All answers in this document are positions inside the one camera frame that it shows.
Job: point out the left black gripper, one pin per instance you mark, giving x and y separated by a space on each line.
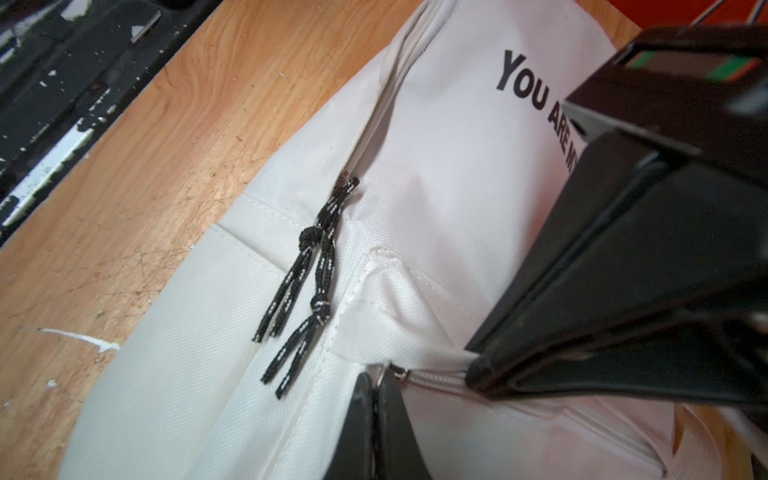
637 231

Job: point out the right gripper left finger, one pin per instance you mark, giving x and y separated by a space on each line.
353 458

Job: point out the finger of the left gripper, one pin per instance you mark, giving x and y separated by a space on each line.
710 357

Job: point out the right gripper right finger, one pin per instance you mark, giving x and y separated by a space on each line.
396 451

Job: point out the white student backpack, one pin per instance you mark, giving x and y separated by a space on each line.
451 133

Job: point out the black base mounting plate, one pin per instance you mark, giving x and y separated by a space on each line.
68 70

